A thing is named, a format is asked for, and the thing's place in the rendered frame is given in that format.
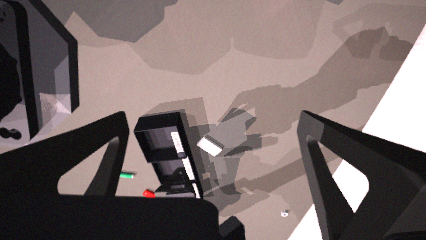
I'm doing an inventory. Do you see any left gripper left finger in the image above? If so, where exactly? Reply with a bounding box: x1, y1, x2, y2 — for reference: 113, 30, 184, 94
0, 111, 130, 196

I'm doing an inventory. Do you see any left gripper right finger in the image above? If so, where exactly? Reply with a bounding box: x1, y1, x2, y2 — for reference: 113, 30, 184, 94
297, 110, 426, 240

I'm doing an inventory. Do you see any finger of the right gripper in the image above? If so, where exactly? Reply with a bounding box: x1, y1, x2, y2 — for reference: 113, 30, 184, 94
154, 167, 196, 197

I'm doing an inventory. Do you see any green battery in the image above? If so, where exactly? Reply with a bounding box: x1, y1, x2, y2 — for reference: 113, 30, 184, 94
120, 172, 134, 178

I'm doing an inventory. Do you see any black three-compartment bin rack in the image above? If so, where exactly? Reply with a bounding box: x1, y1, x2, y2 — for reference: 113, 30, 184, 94
133, 112, 204, 199

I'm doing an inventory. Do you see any red usb stick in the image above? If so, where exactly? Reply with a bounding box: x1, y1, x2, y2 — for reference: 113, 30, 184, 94
143, 189, 155, 196

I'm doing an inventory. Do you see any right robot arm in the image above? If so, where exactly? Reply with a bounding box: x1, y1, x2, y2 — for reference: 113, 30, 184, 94
219, 215, 246, 240

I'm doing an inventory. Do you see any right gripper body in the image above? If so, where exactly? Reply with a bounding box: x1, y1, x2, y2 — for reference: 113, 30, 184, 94
166, 190, 196, 197

